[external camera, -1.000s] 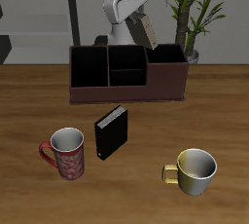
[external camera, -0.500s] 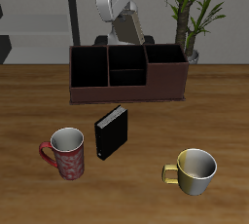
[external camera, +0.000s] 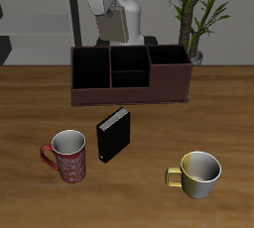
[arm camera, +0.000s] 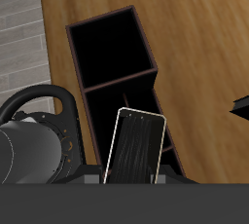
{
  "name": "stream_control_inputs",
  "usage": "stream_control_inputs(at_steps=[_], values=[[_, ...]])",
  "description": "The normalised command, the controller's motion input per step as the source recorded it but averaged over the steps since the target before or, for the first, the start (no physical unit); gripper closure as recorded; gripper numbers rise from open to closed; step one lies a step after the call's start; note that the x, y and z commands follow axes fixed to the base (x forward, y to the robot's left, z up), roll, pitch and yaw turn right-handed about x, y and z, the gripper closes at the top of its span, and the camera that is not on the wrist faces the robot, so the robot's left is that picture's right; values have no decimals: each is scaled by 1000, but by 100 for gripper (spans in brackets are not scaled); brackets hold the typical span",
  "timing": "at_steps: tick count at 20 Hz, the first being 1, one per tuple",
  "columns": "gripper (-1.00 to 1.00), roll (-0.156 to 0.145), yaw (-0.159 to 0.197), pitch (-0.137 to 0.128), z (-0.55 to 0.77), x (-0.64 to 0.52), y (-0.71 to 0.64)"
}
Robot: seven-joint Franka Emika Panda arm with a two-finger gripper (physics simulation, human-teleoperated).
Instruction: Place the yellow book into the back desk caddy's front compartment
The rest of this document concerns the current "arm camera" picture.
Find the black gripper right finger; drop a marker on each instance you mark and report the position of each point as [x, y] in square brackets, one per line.
[168, 173]

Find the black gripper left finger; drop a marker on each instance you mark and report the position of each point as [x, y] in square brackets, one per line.
[90, 173]

